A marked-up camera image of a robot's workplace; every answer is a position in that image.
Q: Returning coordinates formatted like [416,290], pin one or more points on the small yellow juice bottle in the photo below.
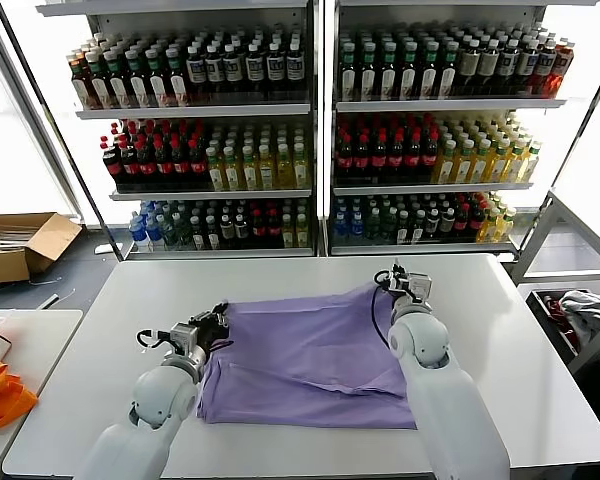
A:
[288,234]
[302,234]
[490,226]
[506,225]

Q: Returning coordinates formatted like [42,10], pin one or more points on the green soda bottle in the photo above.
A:
[170,234]
[373,226]
[389,226]

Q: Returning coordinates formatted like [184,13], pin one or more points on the grey crumpled garment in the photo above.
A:
[585,309]

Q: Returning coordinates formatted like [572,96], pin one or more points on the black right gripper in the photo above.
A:
[404,286]

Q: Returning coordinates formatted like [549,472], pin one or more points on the dark bottle beige label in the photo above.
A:
[489,65]
[471,66]

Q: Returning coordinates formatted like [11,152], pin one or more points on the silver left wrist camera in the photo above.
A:
[184,336]

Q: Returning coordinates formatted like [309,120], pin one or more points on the dark bottle blue white label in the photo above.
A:
[508,64]
[545,64]
[295,68]
[527,64]
[215,70]
[196,71]
[275,69]
[233,70]
[254,69]

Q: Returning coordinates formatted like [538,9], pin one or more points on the grey metal shelf unit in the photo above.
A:
[205,110]
[430,105]

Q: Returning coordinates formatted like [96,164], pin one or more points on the dark slanted metal post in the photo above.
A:
[59,131]

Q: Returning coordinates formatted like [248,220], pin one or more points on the small cola bottle red cap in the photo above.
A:
[274,229]
[476,219]
[461,219]
[259,229]

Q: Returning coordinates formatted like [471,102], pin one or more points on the black storage bin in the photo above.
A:
[545,319]

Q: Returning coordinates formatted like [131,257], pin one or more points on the yellow juice bottle green label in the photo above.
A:
[233,174]
[515,165]
[446,166]
[266,171]
[284,171]
[498,165]
[481,166]
[530,166]
[463,166]
[301,171]
[250,173]
[217,174]

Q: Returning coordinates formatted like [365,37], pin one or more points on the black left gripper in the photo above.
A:
[212,336]

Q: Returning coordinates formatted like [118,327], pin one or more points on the red tea bottle white cap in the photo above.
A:
[80,84]
[562,66]

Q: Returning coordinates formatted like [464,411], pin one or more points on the blue water bottle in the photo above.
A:
[139,231]
[341,226]
[154,231]
[356,226]

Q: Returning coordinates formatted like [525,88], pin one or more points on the small dark bottle white cap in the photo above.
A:
[447,221]
[242,229]
[227,230]
[432,223]

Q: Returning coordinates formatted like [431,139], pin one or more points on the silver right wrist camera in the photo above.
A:
[420,287]

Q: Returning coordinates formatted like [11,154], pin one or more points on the small white floor object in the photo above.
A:
[102,249]

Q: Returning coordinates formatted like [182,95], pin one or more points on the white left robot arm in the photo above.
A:
[162,395]

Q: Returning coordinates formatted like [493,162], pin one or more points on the orange fabric bag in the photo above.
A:
[5,399]

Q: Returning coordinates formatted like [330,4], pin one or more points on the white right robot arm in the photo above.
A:
[420,345]

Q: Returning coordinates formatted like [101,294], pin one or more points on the short grey floor strip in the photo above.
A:
[50,300]

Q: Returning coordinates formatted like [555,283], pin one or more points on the white foam strips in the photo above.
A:
[10,241]

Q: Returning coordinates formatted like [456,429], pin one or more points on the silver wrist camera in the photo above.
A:
[420,287]
[184,336]

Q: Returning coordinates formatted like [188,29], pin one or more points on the dark bottle pale label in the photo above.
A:
[212,236]
[403,229]
[418,228]
[198,236]

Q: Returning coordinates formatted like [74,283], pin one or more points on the dark tea bottle green cap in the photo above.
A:
[178,85]
[448,78]
[138,86]
[428,79]
[408,79]
[100,86]
[118,86]
[368,79]
[388,79]
[348,79]
[158,85]

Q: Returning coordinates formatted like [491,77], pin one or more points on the grey metal frame cart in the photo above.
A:
[530,244]

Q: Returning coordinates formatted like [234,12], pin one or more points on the open cardboard box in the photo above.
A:
[55,234]

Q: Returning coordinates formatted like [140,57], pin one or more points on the dark red garment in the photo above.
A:
[555,306]

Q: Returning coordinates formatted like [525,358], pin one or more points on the purple printed T-shirt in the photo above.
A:
[305,360]

